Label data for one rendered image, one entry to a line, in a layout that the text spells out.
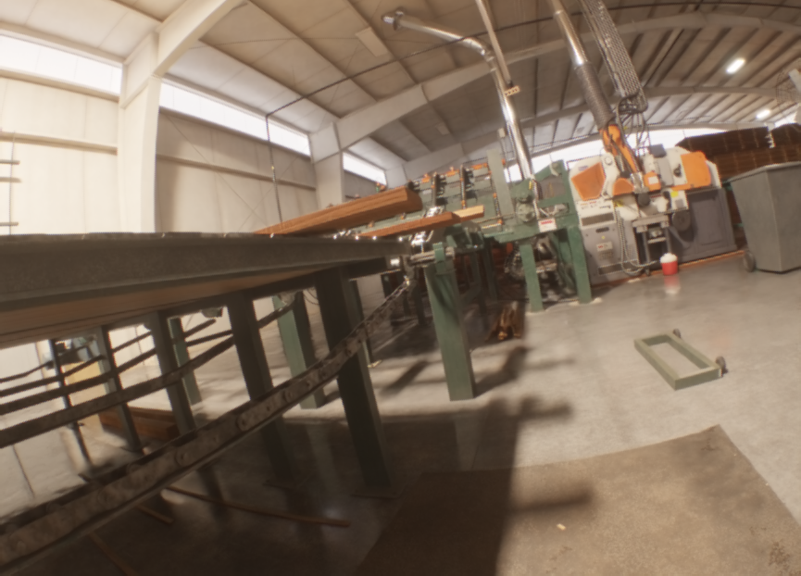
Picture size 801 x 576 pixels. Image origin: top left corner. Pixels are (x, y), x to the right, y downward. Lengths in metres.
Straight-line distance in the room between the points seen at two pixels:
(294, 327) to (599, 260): 3.86
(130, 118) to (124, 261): 7.74
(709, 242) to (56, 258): 6.03
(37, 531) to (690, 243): 5.96
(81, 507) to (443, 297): 1.68
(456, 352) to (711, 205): 4.85
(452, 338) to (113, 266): 1.63
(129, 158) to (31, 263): 7.42
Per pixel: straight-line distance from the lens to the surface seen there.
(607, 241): 4.99
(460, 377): 1.92
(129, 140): 7.99
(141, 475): 0.53
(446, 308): 1.85
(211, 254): 0.57
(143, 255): 0.50
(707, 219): 5.93
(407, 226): 1.23
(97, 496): 0.51
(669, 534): 1.01
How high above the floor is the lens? 0.72
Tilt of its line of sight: 1 degrees down
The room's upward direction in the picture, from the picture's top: 12 degrees counter-clockwise
